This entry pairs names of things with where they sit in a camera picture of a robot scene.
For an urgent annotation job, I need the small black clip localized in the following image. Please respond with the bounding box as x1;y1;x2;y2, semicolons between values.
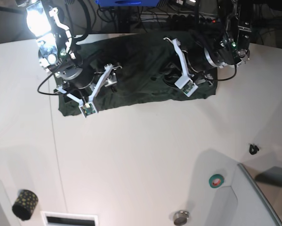
249;143;261;155

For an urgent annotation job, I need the small metal tin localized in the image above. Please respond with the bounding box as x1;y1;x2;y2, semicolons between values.
173;210;189;226

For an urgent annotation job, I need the white slotted tray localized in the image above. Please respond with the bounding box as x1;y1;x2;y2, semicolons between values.
40;211;99;226

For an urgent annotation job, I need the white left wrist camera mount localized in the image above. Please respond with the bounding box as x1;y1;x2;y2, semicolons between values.
163;37;213;97

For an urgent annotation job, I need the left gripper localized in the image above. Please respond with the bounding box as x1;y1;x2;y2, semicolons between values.
187;45;218;73

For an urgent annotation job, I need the black yellow-dotted cup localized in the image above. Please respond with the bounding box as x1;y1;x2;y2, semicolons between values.
12;189;39;221

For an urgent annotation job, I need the blue box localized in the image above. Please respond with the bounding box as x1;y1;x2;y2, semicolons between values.
95;0;159;7

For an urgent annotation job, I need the dark green t-shirt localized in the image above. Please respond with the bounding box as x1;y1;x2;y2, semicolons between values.
55;30;219;118

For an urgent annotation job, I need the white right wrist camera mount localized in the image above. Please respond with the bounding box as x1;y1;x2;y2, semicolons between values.
56;63;122;117

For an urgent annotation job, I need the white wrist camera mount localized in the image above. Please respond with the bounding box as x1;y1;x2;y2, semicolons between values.
163;37;213;97
56;63;122;117

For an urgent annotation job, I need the green tape roll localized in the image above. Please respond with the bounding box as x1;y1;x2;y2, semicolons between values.
209;174;225;188

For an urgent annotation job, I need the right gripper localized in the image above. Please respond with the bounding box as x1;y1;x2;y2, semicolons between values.
60;63;118;93

